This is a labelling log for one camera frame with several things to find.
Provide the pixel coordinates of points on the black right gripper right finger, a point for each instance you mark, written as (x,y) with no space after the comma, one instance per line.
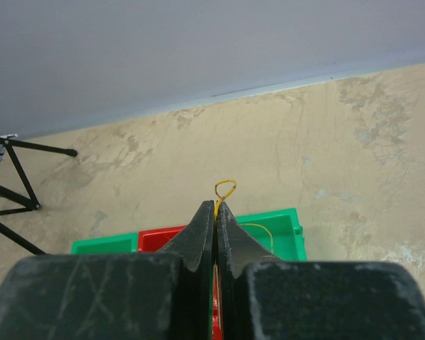
(236,249)

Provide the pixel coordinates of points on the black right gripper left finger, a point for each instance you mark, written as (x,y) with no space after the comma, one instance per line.
(192,247)

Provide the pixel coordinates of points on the right green plastic bin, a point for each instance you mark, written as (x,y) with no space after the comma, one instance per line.
(279,231)

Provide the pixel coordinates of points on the green plastic bin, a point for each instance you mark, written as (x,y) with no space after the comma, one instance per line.
(279,231)
(117,244)

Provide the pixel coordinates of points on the red plastic bin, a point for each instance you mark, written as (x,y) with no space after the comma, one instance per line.
(153,240)

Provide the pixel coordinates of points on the left green plastic bin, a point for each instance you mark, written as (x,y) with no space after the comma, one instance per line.
(117,244)

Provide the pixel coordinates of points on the black music stand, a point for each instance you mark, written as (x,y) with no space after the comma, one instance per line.
(30,202)

